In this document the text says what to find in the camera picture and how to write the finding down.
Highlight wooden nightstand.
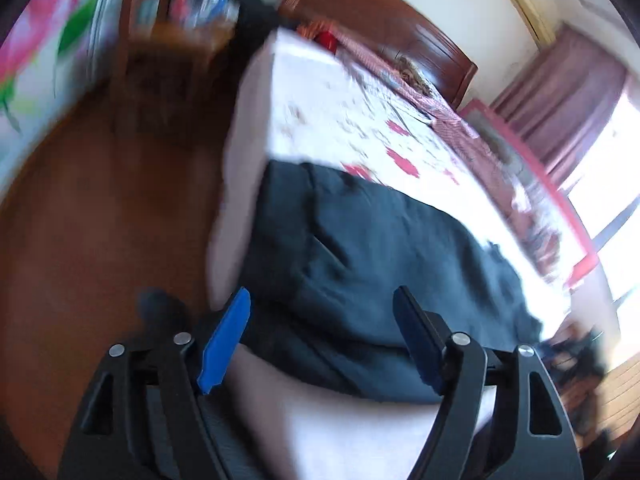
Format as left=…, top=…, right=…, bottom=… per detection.
left=111, top=20, right=236, bottom=136

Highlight bed with floral sheet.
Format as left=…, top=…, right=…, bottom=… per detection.
left=207, top=27, right=621, bottom=480

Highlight maroon curtain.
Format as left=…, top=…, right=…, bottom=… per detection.
left=490, top=22, right=631, bottom=188

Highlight black pants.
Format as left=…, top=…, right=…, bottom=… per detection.
left=239, top=161, right=543, bottom=403

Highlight dark clothing pile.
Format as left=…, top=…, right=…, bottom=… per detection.
left=542, top=325, right=618, bottom=446

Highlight pink patterned quilt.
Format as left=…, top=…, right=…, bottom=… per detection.
left=300, top=20, right=598, bottom=288

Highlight black cloth on nightstand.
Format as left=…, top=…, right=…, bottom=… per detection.
left=231, top=0, right=281, bottom=53

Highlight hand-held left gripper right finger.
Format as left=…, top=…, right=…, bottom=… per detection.
left=393, top=286, right=586, bottom=480

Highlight wooden headboard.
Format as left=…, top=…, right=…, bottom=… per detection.
left=278, top=0, right=478, bottom=111

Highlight floral wardrobe door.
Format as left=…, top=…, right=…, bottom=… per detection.
left=0, top=0, right=123, bottom=186

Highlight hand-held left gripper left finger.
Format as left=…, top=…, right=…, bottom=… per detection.
left=59, top=287, right=252, bottom=480

